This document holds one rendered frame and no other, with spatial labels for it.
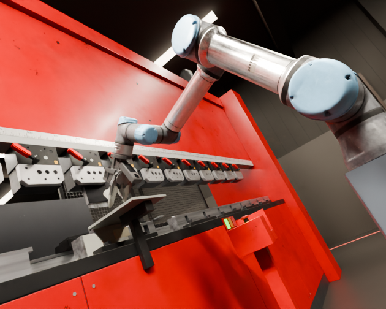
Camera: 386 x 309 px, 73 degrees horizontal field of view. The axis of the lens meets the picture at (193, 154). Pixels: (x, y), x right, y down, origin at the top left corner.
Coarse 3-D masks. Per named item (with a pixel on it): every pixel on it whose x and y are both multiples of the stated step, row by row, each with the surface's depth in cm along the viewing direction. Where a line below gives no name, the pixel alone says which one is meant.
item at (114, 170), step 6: (114, 156) 104; (120, 156) 103; (126, 156) 103; (114, 162) 106; (108, 168) 107; (114, 168) 106; (108, 174) 105; (114, 174) 103; (120, 174) 103; (108, 180) 105; (120, 180) 103; (126, 180) 106
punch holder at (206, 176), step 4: (196, 160) 192; (196, 164) 191; (196, 168) 191; (200, 168) 191; (200, 172) 189; (204, 172) 191; (208, 172) 197; (200, 176) 189; (204, 176) 188; (208, 176) 193; (212, 176) 198; (200, 180) 189; (204, 180) 188; (208, 180) 193; (212, 180) 199; (196, 184) 190; (200, 184) 193; (204, 184) 199
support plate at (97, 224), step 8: (128, 200) 88; (136, 200) 90; (144, 200) 94; (152, 200) 99; (120, 208) 90; (128, 208) 95; (104, 216) 94; (112, 216) 96; (96, 224) 96; (104, 224) 102; (112, 224) 107
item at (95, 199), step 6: (84, 186) 108; (90, 186) 111; (96, 186) 113; (102, 186) 116; (84, 192) 108; (90, 192) 109; (96, 192) 111; (102, 192) 114; (90, 198) 107; (96, 198) 110; (102, 198) 112; (90, 204) 107; (96, 204) 109; (102, 204) 112
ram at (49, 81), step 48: (0, 48) 109; (48, 48) 132; (96, 48) 167; (0, 96) 97; (48, 96) 115; (96, 96) 141; (144, 96) 183; (0, 144) 89; (48, 144) 102; (192, 144) 202; (240, 144) 300
